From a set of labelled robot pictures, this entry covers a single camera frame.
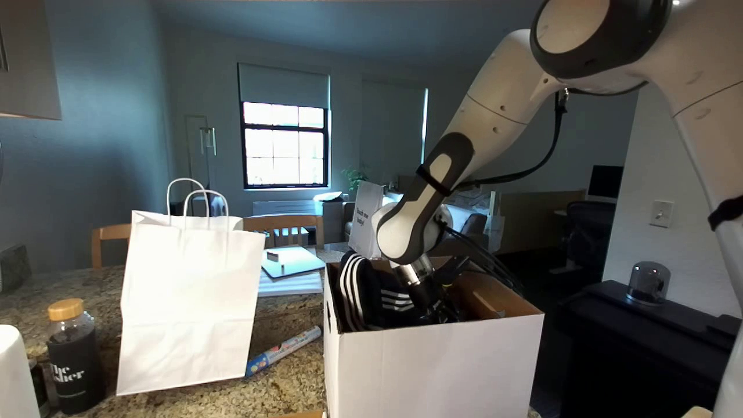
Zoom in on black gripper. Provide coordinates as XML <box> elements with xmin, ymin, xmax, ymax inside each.
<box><xmin>402</xmin><ymin>265</ymin><xmax>456</xmax><ymax>317</ymax></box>

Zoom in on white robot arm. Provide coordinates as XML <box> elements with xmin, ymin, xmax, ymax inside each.
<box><xmin>377</xmin><ymin>0</ymin><xmax>743</xmax><ymax>302</ymax></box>

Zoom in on white cardboard box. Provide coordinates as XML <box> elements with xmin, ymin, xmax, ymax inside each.
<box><xmin>323</xmin><ymin>261</ymin><xmax>543</xmax><ymax>418</ymax></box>

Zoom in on dark striped clothing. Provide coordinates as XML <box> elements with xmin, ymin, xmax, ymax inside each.
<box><xmin>329</xmin><ymin>251</ymin><xmax>461</xmax><ymax>331</ymax></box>

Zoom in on blue white papers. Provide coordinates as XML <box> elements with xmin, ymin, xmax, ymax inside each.
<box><xmin>261</xmin><ymin>245</ymin><xmax>326</xmax><ymax>294</ymax></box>

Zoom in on wooden chair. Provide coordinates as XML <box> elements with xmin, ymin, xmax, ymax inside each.
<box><xmin>91</xmin><ymin>211</ymin><xmax>328</xmax><ymax>270</ymax></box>

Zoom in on black side cabinet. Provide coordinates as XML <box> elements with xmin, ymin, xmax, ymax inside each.
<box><xmin>531</xmin><ymin>281</ymin><xmax>741</xmax><ymax>418</ymax></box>

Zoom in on glass dome object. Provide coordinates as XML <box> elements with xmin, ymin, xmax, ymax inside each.
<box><xmin>630</xmin><ymin>259</ymin><xmax>672</xmax><ymax>303</ymax></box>

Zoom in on white paper bag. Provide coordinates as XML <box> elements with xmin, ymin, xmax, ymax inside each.
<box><xmin>116</xmin><ymin>208</ymin><xmax>265</xmax><ymax>397</ymax></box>

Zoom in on white roller blind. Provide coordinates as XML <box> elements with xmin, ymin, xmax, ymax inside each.
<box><xmin>236</xmin><ymin>65</ymin><xmax>328</xmax><ymax>107</ymax></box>

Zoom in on dark glass jar wooden lid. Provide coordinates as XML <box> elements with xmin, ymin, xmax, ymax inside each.
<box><xmin>47</xmin><ymin>297</ymin><xmax>105</xmax><ymax>413</ymax></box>

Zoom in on window with black frame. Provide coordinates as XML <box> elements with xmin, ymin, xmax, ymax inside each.
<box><xmin>242</xmin><ymin>102</ymin><xmax>328</xmax><ymax>187</ymax></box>

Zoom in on wall light switch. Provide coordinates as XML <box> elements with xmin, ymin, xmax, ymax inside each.
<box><xmin>650</xmin><ymin>200</ymin><xmax>673</xmax><ymax>228</ymax></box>

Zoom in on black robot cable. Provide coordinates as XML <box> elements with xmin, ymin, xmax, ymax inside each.
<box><xmin>439</xmin><ymin>83</ymin><xmax>575</xmax><ymax>297</ymax></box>

